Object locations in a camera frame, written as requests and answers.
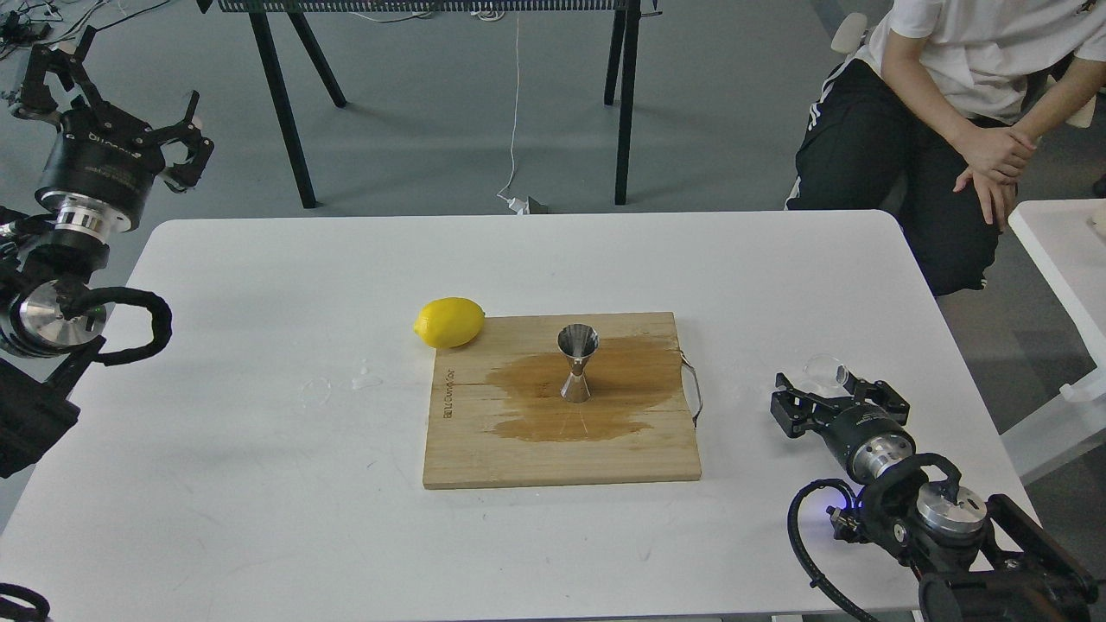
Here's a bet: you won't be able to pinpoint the clear glass measuring cup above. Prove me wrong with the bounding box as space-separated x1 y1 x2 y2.
803 353 851 392

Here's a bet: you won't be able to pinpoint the white power cable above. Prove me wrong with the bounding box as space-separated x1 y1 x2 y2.
495 9 549 215

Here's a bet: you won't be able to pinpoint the seated person white shirt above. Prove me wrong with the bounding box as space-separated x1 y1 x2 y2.
785 1 1105 298

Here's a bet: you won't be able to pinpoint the black cables on floor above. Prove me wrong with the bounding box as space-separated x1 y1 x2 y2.
0 0 174 61

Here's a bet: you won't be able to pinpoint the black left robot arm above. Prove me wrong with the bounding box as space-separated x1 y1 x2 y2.
1 27 213 478

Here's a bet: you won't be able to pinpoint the steel double jigger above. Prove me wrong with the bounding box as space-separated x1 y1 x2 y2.
557 323 599 404

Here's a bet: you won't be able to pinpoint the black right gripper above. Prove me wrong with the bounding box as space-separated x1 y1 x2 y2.
770 371 916 485

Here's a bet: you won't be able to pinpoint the yellow lemon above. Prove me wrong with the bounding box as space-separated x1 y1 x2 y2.
413 298 486 349

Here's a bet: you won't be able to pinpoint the black metal frame table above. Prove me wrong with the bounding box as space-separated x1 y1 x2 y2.
196 1 661 212

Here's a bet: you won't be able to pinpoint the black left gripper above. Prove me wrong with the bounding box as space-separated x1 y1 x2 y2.
7 25 216 234

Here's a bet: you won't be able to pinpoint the wooden cutting board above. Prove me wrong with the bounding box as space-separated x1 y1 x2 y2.
422 311 702 491

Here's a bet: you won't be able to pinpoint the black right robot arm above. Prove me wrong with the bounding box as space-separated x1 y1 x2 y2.
771 369 1103 621

